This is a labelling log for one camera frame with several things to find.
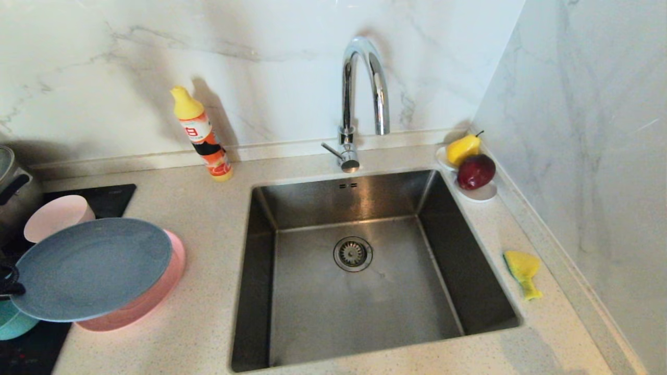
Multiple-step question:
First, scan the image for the teal bowl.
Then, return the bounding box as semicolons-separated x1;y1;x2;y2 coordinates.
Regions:
0;299;41;341

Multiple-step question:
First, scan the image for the pink bowl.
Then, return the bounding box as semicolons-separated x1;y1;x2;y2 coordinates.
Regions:
24;195;96;243

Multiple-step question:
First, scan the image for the blue grey plate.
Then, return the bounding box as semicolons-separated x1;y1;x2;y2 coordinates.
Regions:
10;218;173;322

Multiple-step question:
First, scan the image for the pink plate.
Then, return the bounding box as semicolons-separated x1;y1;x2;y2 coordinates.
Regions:
76;230;187;332

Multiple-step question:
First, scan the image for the orange white dish soap bottle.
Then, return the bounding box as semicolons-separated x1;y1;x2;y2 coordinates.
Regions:
171;86;234;182

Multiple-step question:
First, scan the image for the yellow green sponge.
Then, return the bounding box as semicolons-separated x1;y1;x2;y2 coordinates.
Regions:
503;251;544;302

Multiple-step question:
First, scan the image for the stainless steel sink basin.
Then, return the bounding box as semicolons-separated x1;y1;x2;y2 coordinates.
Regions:
231;169;524;372

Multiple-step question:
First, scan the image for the steel cooking pot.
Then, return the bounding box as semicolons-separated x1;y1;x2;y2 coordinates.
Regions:
0;145;44;245

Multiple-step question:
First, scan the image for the black induction cooktop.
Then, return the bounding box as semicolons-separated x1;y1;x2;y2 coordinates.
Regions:
0;183;138;375

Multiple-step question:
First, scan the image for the round metal drain strainer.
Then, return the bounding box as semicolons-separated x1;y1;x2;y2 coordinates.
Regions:
333;235;374;272

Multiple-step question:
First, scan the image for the chrome gooseneck faucet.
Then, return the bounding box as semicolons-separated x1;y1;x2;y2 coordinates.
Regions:
321;35;391;173

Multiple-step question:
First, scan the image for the yellow pear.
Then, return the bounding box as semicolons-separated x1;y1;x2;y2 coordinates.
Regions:
447;130;485;167

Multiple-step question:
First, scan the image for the dark red apple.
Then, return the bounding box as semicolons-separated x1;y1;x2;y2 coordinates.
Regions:
458;154;498;191

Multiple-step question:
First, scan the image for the small white fruit dish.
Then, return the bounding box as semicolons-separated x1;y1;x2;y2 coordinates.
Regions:
437;146;500;204

